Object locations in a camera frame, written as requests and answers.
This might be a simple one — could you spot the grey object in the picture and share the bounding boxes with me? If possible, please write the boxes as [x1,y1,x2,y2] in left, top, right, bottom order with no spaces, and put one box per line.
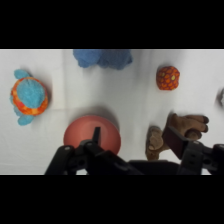
[216,87,224,108]

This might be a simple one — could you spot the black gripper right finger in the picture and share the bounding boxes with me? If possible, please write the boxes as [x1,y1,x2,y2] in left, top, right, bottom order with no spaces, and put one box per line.
[161,125,224,176]

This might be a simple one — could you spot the red orange patterned ball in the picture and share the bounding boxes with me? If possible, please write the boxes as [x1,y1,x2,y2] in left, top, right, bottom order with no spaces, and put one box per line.
[155,65,181,91]

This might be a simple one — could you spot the pink bowl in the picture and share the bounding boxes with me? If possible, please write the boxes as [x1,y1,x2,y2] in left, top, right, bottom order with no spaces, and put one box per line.
[63,114,122,156]

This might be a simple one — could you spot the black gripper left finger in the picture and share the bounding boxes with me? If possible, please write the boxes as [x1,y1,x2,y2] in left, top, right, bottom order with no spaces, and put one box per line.
[44,126,144,176]

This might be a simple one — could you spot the blue orange turtle plush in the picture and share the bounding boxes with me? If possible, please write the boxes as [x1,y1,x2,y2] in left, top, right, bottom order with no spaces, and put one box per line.
[9,68,50,127]

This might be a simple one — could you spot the brown plush toy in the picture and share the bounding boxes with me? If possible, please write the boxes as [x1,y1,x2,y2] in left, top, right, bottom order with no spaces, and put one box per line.
[145,113,210,161]

